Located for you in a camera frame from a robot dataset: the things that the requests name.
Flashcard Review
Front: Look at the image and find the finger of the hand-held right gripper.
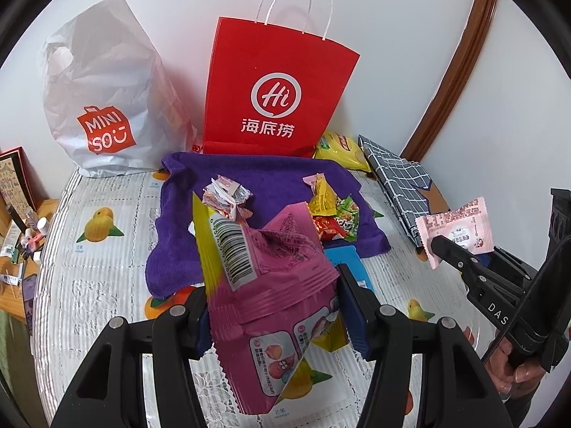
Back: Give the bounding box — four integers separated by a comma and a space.
486, 246, 539, 282
429, 235, 495, 294

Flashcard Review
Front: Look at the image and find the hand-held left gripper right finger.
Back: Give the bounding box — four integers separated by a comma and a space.
334, 263, 509, 428

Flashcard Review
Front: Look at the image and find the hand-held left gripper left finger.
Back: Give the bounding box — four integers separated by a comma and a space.
49, 286, 215, 428

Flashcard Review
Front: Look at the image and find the pale pink snack packet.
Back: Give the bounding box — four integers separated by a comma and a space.
416, 196, 494, 269

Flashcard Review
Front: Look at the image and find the large pink snack bag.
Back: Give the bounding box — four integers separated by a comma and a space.
192, 194, 346, 415

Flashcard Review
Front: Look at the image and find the small red snack packet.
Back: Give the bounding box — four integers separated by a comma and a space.
312, 215, 343, 241

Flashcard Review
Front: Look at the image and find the green snack packet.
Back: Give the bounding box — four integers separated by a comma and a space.
334, 194, 361, 238

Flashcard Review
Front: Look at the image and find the yellow candy packet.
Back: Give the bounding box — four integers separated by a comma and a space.
308, 178, 342, 215

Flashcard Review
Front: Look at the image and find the pink panda snack packet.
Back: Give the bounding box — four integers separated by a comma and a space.
203, 175, 242, 210

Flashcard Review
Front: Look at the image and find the person's right hand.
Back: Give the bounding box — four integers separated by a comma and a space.
463, 325, 547, 393

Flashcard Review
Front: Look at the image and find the blue tissue box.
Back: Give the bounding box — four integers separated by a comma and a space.
323, 245, 378, 297

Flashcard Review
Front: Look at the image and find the grey checkered cloth bag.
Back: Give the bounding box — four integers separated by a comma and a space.
359, 134, 451, 248

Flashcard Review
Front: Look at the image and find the fruit print tablecloth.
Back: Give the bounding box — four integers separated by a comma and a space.
31, 160, 478, 428

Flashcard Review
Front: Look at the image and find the yellow snack bag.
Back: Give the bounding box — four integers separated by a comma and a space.
313, 131, 372, 174

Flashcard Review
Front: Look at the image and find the purple towel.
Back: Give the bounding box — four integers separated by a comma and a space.
146, 152, 392, 299

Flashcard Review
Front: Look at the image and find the purple smartphone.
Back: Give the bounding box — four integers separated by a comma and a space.
23, 273, 38, 322

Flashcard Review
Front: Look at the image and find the green bedsheet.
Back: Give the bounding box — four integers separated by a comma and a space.
0, 312, 32, 384

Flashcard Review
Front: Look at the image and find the wooden nightstand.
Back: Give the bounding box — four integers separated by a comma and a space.
0, 198, 59, 322

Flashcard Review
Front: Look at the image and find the pile of small cosmetics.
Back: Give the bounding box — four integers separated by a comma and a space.
0, 207, 50, 286

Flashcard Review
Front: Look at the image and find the dark red book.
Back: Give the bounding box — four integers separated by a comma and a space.
0, 146, 36, 206

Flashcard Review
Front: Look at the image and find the patterned notebook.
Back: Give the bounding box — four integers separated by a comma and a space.
0, 156, 27, 215

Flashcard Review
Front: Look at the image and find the red paper bag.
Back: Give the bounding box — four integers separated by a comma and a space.
203, 0, 361, 159

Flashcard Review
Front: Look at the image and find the white plastic shopping bag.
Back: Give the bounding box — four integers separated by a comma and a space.
42, 0, 199, 179

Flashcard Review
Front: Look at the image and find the brown wooden door frame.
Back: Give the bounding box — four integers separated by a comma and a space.
401, 0, 499, 163

